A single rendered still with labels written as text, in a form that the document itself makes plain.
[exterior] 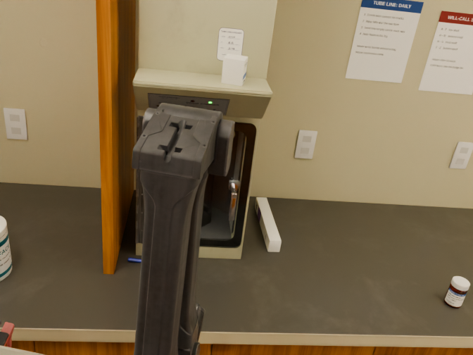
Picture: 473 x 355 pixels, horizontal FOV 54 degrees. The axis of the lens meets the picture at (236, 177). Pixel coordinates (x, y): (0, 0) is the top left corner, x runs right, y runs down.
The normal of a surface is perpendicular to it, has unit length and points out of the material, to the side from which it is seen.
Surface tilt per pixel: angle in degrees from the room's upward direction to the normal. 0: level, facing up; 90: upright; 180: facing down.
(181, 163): 81
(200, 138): 13
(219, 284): 0
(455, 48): 90
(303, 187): 90
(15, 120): 90
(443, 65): 90
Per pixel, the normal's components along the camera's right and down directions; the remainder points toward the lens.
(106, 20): 0.08, 0.47
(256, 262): 0.11, -0.88
